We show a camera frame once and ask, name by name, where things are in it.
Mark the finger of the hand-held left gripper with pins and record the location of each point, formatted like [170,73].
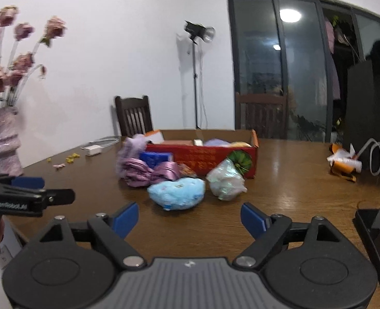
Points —
[29,182]
[61,196]

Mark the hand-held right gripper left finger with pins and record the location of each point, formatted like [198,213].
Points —
[125,220]

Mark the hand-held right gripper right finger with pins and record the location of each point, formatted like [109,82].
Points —
[253,219]

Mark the clear plastic bag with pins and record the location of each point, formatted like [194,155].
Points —
[225,182]

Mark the light blue plush toy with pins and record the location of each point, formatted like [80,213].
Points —
[177,193]

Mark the blue white small carton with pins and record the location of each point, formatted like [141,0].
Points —
[154,159]

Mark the fluffy lavender headband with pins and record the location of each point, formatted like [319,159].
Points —
[132,148]

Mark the yellow plush toy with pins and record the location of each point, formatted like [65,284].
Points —
[241,144]

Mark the red cardboard box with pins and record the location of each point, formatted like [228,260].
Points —
[203,157]

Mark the lavender terry cloth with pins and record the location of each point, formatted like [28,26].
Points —
[216,142]

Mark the pink layered sponge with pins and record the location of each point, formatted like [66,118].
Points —
[177,142]

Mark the yellow dried flower bits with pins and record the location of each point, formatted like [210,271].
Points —
[72,157]

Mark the speckled pink ceramic vase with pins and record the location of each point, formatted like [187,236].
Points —
[4,144]

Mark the white power adapter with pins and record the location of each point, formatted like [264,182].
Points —
[94,150]

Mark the dark wooden slat-back chair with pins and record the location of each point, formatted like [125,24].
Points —
[261,116]
[133,116]

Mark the orange and white wrapper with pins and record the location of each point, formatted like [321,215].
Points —
[343,164]

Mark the dried pink rose bouquet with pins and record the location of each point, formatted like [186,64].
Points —
[22,61]

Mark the black smartphone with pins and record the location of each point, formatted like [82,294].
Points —
[375,231]

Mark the black monitor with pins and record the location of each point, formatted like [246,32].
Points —
[367,109]

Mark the dark framed sliding glass door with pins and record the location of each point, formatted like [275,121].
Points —
[257,54]

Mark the black studio light on stand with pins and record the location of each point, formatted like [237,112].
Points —
[196,30]

